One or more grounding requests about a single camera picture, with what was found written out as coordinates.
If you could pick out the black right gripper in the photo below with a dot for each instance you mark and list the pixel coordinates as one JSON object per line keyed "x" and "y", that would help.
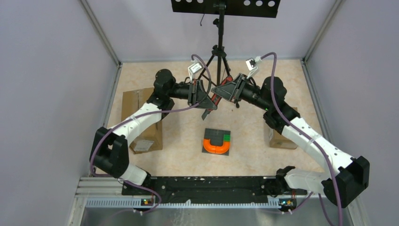
{"x": 226, "y": 91}

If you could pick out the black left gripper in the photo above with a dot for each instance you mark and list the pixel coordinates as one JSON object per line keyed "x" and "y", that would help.
{"x": 202, "y": 98}

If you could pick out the large cardboard express box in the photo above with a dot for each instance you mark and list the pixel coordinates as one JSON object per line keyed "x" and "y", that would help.
{"x": 150, "y": 139}

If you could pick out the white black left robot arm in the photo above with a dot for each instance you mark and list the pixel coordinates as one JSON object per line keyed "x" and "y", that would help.
{"x": 111, "y": 146}

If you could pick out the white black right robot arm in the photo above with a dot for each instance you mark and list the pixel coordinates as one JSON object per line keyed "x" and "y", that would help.
{"x": 345, "y": 177}

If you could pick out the small cardboard box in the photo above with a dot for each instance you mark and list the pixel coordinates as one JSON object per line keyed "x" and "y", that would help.
{"x": 276, "y": 140}

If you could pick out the grey knife holder plate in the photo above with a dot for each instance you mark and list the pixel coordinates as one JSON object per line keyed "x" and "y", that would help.
{"x": 216, "y": 137}

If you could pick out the green block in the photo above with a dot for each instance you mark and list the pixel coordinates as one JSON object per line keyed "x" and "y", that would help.
{"x": 226, "y": 138}

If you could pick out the black tripod stand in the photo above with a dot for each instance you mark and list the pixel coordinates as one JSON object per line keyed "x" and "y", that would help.
{"x": 223, "y": 69}

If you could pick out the black perforated tripod tray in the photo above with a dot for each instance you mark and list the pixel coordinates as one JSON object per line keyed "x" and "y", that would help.
{"x": 251, "y": 8}

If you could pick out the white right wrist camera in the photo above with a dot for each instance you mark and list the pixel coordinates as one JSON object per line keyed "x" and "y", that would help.
{"x": 252, "y": 65}

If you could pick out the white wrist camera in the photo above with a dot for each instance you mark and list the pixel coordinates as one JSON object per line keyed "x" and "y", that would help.
{"x": 252, "y": 65}
{"x": 193, "y": 69}

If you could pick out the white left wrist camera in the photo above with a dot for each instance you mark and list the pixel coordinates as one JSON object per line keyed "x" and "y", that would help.
{"x": 193, "y": 69}

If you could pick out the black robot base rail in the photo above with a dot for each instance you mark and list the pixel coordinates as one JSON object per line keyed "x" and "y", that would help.
{"x": 213, "y": 190}

